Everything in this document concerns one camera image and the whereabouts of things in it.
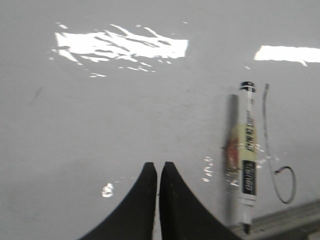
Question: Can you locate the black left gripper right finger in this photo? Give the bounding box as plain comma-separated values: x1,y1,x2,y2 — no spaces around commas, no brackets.
159,162,240,240

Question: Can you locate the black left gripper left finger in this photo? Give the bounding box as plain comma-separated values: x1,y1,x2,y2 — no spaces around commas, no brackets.
81,162,157,240

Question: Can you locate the black and white whiteboard marker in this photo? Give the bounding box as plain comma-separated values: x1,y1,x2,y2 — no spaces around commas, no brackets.
237,81,257,235

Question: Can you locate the grey metal whiteboard tray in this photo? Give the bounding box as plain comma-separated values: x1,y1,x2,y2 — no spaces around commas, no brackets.
229,200,320,240

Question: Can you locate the white whiteboard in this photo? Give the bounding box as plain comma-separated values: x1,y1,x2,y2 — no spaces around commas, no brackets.
0,0,320,240

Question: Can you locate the red round magnet with tape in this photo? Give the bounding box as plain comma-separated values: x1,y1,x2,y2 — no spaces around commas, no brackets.
224,124,239,179

